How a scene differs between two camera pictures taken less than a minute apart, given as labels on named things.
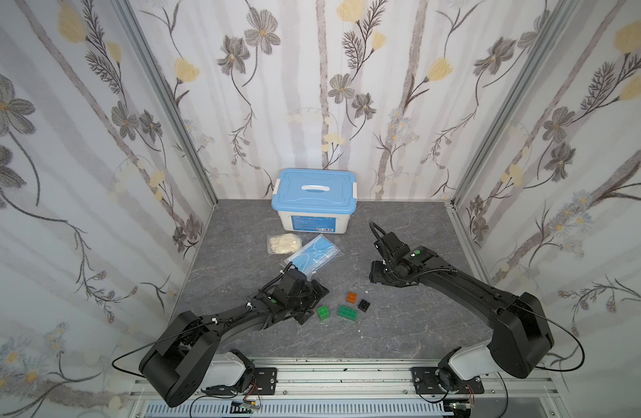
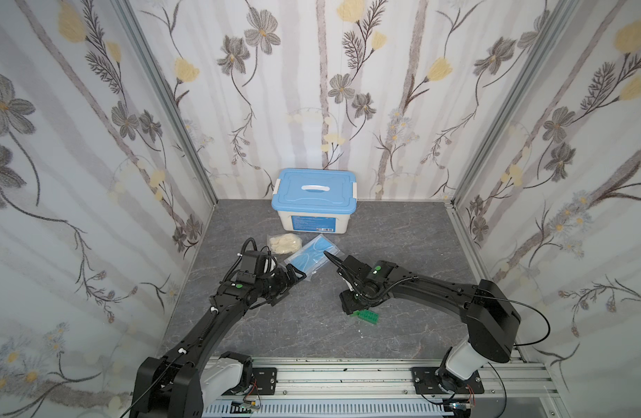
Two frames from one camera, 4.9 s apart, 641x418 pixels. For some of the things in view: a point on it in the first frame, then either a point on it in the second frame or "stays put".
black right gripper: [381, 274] → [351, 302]
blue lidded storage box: [314, 199] stays put
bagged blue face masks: [313, 255] stays put
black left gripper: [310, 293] → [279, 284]
